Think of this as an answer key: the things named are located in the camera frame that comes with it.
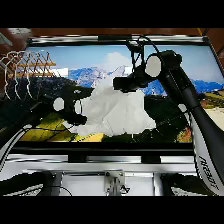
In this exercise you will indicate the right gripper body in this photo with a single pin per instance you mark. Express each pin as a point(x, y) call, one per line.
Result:
point(124, 84)

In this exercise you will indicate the white shirt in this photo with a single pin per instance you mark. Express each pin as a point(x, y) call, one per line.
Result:
point(116, 113)

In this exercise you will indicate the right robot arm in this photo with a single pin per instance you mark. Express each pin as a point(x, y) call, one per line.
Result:
point(196, 113)

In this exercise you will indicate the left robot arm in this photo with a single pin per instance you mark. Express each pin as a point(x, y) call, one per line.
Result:
point(20, 125)

